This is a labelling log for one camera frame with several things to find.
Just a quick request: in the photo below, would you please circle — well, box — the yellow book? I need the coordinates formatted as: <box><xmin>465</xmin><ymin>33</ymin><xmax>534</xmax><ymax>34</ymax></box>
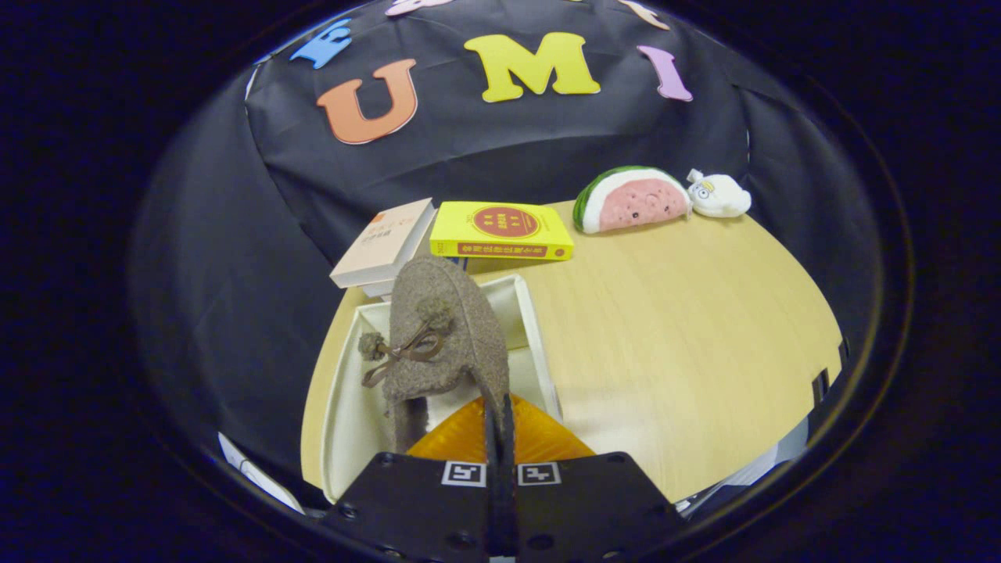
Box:
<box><xmin>429</xmin><ymin>201</ymin><xmax>574</xmax><ymax>261</ymax></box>

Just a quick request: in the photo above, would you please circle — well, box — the watermelon slice plush toy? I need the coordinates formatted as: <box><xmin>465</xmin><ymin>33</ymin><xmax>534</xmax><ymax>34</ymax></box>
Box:
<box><xmin>572</xmin><ymin>165</ymin><xmax>694</xmax><ymax>235</ymax></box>

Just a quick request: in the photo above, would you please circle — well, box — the white plush toy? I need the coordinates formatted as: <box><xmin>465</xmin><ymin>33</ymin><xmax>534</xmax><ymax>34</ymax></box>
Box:
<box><xmin>687</xmin><ymin>169</ymin><xmax>752</xmax><ymax>218</ymax></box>

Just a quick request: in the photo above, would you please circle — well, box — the white paper sheet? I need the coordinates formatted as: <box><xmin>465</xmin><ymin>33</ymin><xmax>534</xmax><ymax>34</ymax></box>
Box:
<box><xmin>219</xmin><ymin>432</ymin><xmax>306</xmax><ymax>515</ymax></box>

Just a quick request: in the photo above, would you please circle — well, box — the brown fuzzy shoe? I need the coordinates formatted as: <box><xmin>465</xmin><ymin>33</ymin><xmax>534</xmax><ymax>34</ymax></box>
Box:
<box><xmin>360</xmin><ymin>256</ymin><xmax>511</xmax><ymax>454</ymax></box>

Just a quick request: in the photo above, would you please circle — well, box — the beige book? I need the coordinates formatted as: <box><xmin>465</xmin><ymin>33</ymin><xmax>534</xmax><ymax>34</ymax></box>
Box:
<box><xmin>329</xmin><ymin>198</ymin><xmax>436</xmax><ymax>290</ymax></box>

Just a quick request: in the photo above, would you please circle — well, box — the cream fabric storage box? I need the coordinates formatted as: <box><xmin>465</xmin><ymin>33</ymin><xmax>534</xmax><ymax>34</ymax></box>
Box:
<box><xmin>321</xmin><ymin>274</ymin><xmax>562</xmax><ymax>505</ymax></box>

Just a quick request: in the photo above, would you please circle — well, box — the white book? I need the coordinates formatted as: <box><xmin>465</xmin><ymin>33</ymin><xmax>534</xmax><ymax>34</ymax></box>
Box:
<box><xmin>360</xmin><ymin>270</ymin><xmax>411</xmax><ymax>299</ymax></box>

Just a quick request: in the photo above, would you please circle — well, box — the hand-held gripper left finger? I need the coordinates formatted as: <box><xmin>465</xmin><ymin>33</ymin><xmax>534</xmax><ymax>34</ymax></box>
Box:
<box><xmin>322</xmin><ymin>395</ymin><xmax>501</xmax><ymax>563</ymax></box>

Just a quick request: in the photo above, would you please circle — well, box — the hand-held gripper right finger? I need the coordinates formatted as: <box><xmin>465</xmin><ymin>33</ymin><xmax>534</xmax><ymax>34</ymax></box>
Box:
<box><xmin>500</xmin><ymin>395</ymin><xmax>685</xmax><ymax>563</ymax></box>

